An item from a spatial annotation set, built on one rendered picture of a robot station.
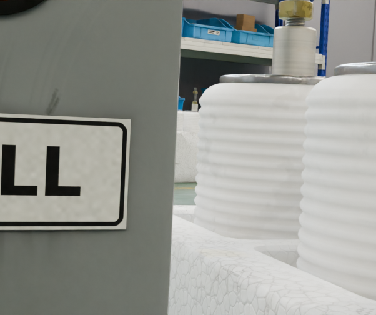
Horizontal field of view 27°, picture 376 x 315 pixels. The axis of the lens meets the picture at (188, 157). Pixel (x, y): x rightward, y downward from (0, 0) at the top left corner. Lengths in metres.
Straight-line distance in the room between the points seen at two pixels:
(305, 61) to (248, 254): 0.13
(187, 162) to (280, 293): 2.50
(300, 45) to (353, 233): 0.15
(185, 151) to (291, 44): 2.34
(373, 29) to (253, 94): 7.69
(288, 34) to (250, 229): 0.10
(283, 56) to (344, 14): 7.34
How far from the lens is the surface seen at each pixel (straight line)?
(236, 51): 5.83
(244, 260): 0.30
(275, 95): 0.36
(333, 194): 0.27
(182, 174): 2.73
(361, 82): 0.27
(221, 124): 0.37
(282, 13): 0.41
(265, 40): 6.08
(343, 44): 7.71
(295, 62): 0.40
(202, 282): 0.31
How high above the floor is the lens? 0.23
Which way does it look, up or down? 3 degrees down
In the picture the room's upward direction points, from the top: 3 degrees clockwise
